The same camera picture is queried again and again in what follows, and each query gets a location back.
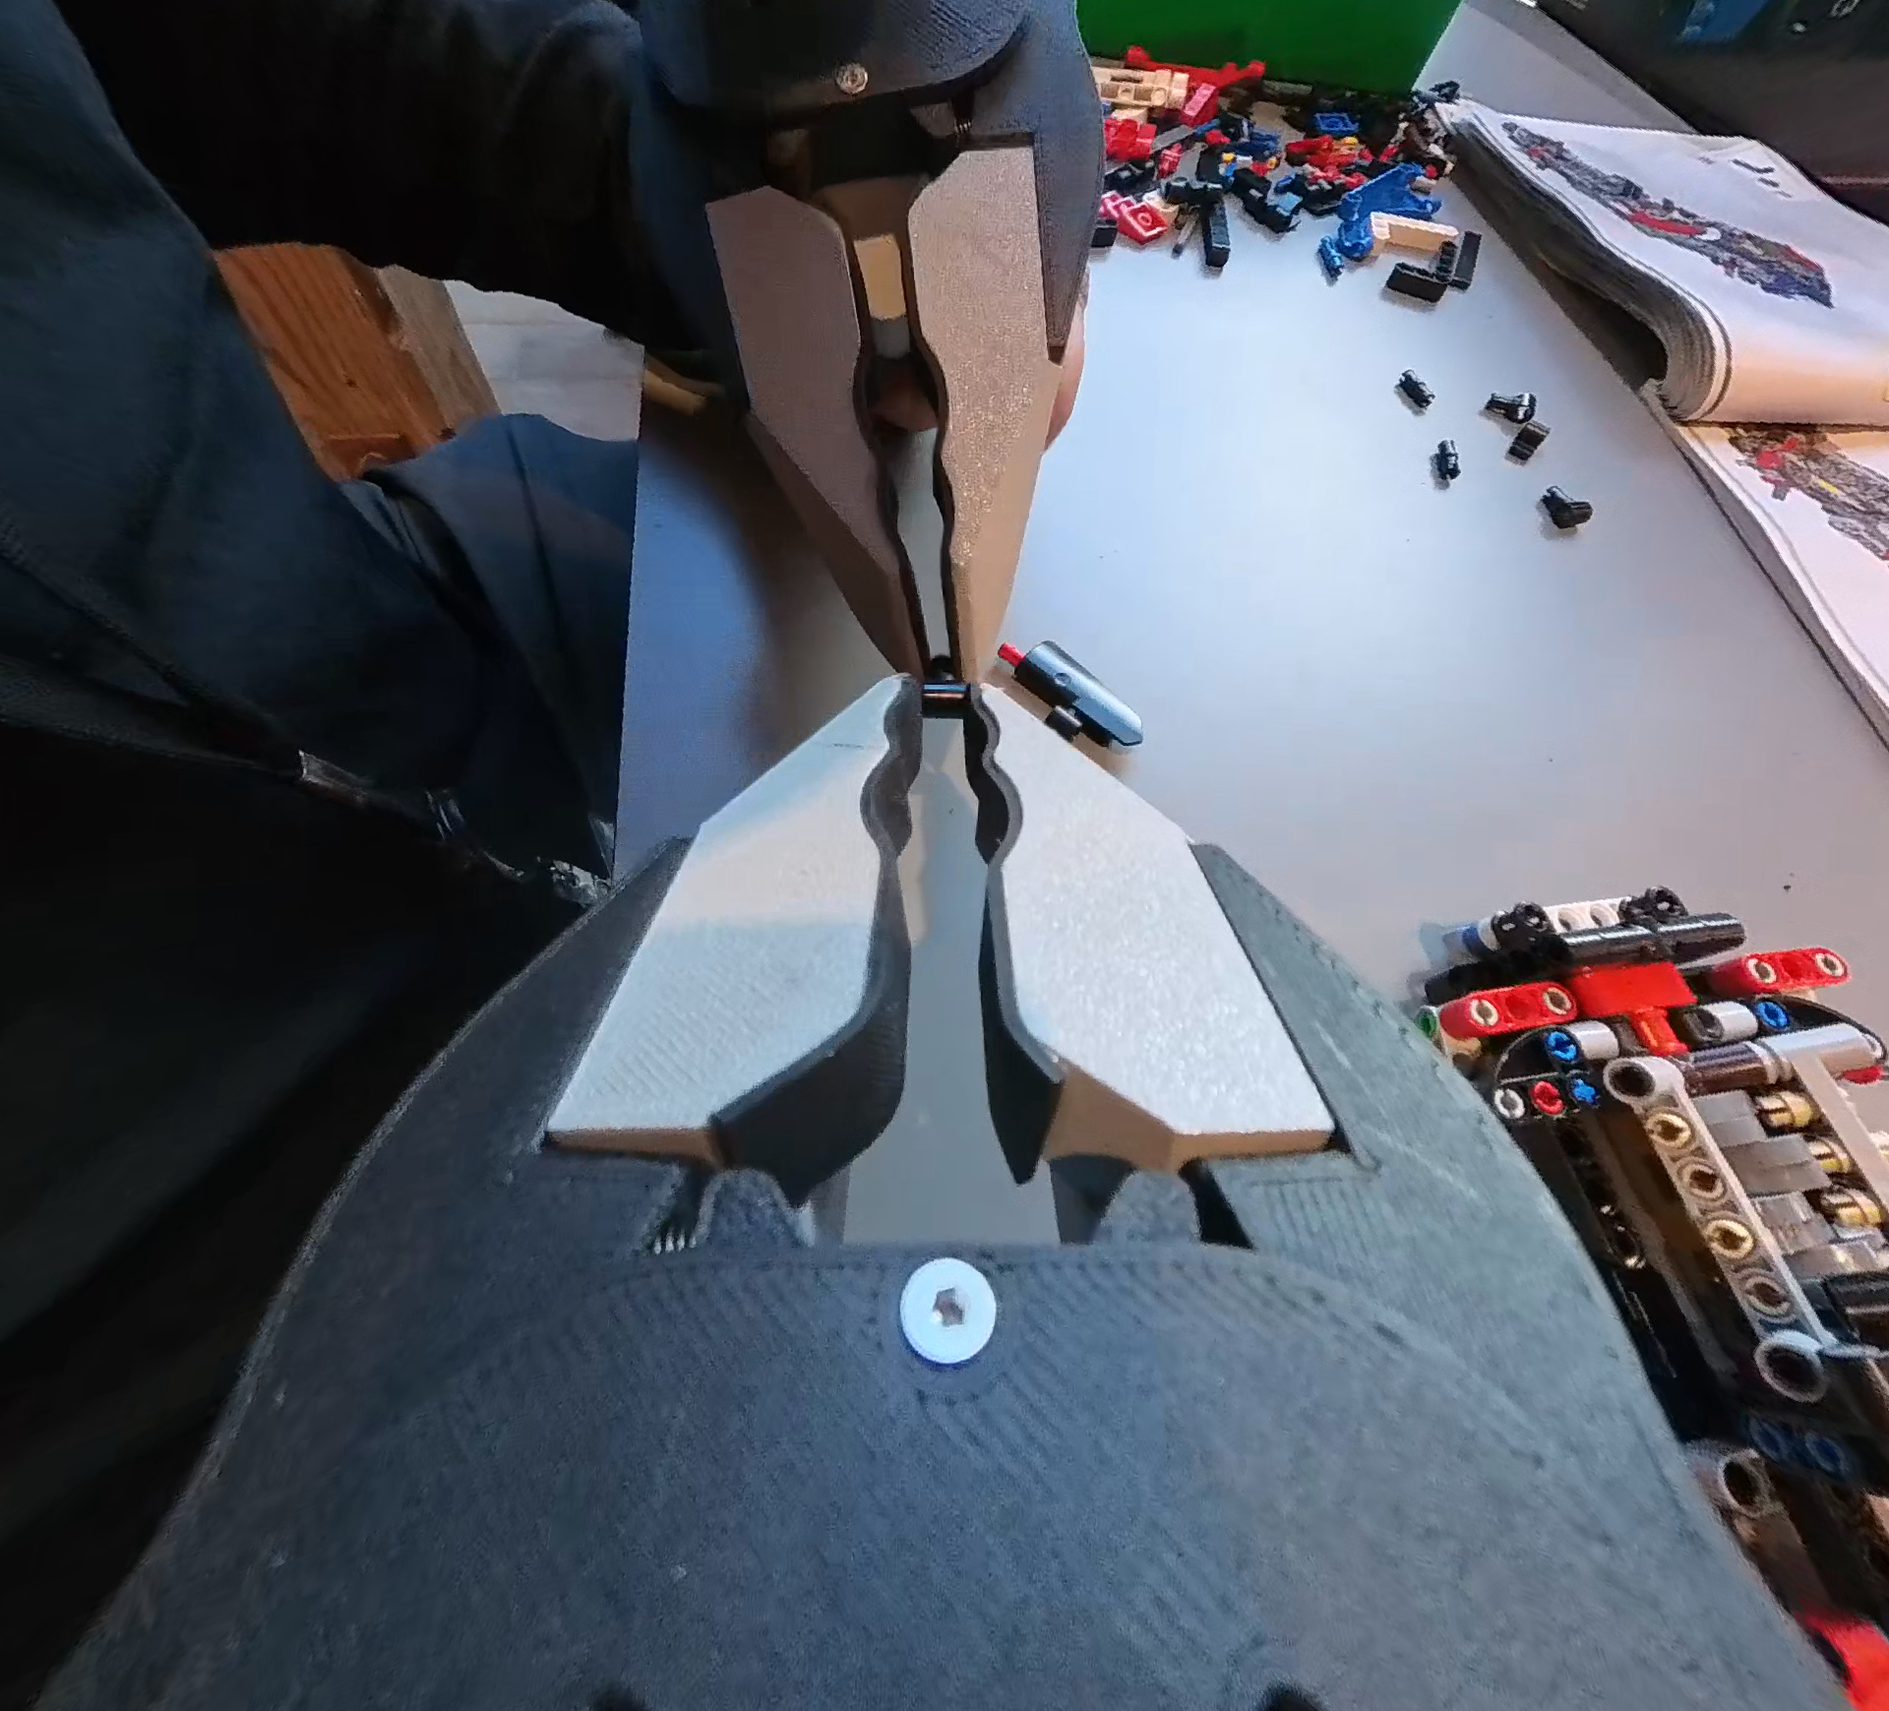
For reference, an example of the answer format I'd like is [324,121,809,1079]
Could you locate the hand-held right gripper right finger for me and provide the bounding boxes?
[966,684,1339,1244]

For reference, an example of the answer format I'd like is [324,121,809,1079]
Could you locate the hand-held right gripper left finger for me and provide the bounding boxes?
[547,672,930,1240]

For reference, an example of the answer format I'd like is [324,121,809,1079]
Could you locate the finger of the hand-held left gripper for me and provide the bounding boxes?
[904,137,1076,690]
[707,181,942,676]

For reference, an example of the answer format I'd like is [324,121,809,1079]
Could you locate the black brick part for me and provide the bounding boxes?
[996,638,1148,752]

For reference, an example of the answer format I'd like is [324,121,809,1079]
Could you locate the person's left forearm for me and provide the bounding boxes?
[0,0,741,371]

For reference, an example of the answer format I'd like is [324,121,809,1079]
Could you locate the pile of loose brick pieces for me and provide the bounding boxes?
[1090,44,1487,305]

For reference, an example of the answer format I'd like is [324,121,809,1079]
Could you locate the person's dark trousers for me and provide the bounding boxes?
[340,413,645,871]

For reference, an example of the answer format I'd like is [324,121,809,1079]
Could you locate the wooden furniture piece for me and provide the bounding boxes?
[214,241,505,480]

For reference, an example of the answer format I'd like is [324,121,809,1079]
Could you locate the building brick vehicle model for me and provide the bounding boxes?
[1415,885,1889,1711]

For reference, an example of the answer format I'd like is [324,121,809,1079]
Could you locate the printed instruction booklet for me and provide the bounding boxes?
[1437,99,1889,748]

